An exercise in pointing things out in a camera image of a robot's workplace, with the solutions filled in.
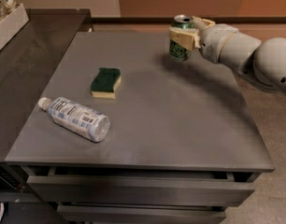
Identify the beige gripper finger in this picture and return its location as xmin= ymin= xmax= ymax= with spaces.
xmin=193 ymin=16 xmax=216 ymax=31
xmin=169 ymin=27 xmax=201 ymax=50

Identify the green soda can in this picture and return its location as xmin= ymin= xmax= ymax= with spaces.
xmin=169 ymin=15 xmax=194 ymax=62

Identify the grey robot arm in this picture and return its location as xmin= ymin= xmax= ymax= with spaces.
xmin=169 ymin=15 xmax=286 ymax=95

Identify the green and yellow sponge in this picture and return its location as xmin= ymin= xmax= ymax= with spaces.
xmin=91 ymin=67 xmax=122 ymax=99

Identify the grey drawer cabinet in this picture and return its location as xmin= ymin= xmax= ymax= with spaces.
xmin=7 ymin=33 xmax=274 ymax=214

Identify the clear plastic water bottle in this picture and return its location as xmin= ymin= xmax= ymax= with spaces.
xmin=38 ymin=97 xmax=110 ymax=143

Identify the white cardboard box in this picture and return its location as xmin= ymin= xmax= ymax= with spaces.
xmin=0 ymin=4 xmax=29 ymax=51

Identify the upper grey drawer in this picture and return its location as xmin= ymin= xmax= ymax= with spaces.
xmin=28 ymin=175 xmax=253 ymax=206

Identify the grey drawer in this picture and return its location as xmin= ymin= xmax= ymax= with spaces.
xmin=28 ymin=175 xmax=253 ymax=206
xmin=57 ymin=205 xmax=226 ymax=224

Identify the lower grey drawer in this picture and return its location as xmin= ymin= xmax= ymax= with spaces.
xmin=57 ymin=205 xmax=226 ymax=224

